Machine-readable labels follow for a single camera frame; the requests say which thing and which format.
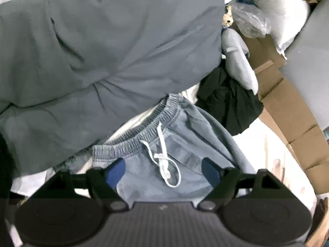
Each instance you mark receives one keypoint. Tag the white printed bed sheet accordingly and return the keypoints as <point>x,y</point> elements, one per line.
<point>257,154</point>

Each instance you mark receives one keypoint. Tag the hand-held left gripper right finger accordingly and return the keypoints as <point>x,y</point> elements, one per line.
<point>209,171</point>

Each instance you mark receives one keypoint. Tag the blue denim pants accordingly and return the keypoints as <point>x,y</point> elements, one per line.
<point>185,139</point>

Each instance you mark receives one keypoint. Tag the white pillow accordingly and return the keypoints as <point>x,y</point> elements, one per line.
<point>277,10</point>

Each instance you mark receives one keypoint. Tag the black garment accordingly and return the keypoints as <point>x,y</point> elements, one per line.
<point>228,103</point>

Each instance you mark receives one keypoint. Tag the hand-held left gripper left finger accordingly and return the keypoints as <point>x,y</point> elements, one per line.
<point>117,171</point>

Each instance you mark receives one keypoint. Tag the cardboard box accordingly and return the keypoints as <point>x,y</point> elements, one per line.
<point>287,103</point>

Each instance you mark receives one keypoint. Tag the clear plastic bag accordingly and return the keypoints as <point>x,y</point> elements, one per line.
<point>250,18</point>

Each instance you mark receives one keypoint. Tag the grey t-shirt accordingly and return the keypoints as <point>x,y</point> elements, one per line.
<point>102,56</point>

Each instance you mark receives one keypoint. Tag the fuzzy grey tan plush toy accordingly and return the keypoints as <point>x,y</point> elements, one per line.
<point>227,18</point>

